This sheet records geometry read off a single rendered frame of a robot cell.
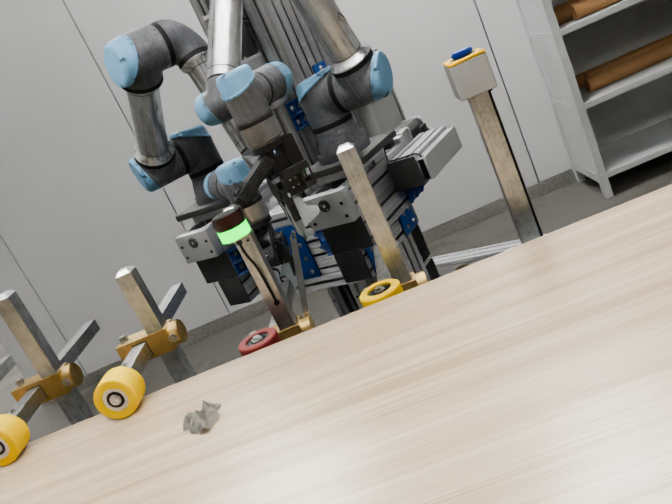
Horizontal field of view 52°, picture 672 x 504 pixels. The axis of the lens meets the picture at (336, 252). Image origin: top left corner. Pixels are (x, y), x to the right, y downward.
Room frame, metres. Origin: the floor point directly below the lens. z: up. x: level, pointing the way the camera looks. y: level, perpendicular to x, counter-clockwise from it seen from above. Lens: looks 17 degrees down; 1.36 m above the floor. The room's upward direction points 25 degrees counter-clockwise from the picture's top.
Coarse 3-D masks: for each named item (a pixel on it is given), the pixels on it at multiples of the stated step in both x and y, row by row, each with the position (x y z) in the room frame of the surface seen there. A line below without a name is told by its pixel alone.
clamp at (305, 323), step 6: (300, 318) 1.32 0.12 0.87; (306, 318) 1.31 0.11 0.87; (276, 324) 1.35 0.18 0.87; (300, 324) 1.30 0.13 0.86; (306, 324) 1.30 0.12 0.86; (312, 324) 1.32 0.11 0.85; (282, 330) 1.30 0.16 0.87; (288, 330) 1.30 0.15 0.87; (294, 330) 1.30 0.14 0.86; (300, 330) 1.29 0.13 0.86; (306, 330) 1.29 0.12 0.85; (282, 336) 1.30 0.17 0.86; (288, 336) 1.30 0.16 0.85
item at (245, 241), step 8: (232, 208) 1.29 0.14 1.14; (216, 216) 1.29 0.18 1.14; (224, 216) 1.25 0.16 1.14; (240, 240) 1.27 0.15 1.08; (248, 240) 1.30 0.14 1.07; (240, 248) 1.30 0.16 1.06; (248, 256) 1.27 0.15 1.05; (256, 264) 1.29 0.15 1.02; (264, 280) 1.29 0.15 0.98; (272, 296) 1.30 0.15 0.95
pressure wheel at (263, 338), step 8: (264, 328) 1.26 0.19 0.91; (272, 328) 1.24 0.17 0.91; (248, 336) 1.25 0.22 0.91; (256, 336) 1.22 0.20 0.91; (264, 336) 1.23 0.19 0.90; (272, 336) 1.20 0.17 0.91; (240, 344) 1.23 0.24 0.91; (248, 344) 1.22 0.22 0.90; (256, 344) 1.20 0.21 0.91; (264, 344) 1.19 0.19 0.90; (272, 344) 1.19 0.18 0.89; (240, 352) 1.21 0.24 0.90; (248, 352) 1.19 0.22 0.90
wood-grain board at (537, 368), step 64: (512, 256) 1.08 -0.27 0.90; (576, 256) 0.97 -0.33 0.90; (640, 256) 0.89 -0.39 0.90; (384, 320) 1.06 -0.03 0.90; (448, 320) 0.96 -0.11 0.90; (512, 320) 0.87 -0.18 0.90; (576, 320) 0.80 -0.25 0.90; (640, 320) 0.74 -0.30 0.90; (192, 384) 1.17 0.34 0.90; (256, 384) 1.05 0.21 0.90; (320, 384) 0.95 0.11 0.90; (384, 384) 0.86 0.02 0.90; (448, 384) 0.79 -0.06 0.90; (512, 384) 0.73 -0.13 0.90; (576, 384) 0.67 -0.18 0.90; (640, 384) 0.63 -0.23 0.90; (64, 448) 1.15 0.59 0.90; (128, 448) 1.03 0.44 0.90; (192, 448) 0.93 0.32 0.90; (256, 448) 0.85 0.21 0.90; (320, 448) 0.78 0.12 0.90; (384, 448) 0.72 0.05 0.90; (448, 448) 0.67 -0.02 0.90; (512, 448) 0.62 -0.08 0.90; (576, 448) 0.58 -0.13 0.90; (640, 448) 0.54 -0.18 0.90
